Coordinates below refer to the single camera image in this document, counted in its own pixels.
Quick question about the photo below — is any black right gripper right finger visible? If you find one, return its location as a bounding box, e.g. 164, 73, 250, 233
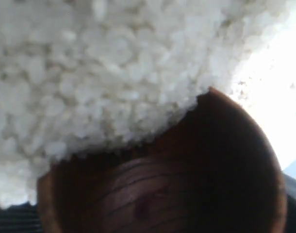
284, 174, 296, 233

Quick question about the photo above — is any rice in steel tray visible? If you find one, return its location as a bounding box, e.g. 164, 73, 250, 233
0, 0, 296, 209

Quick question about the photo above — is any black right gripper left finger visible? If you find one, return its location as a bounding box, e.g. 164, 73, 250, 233
0, 203, 44, 233

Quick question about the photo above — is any brown wooden cup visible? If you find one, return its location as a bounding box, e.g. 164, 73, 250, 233
37, 88, 287, 233

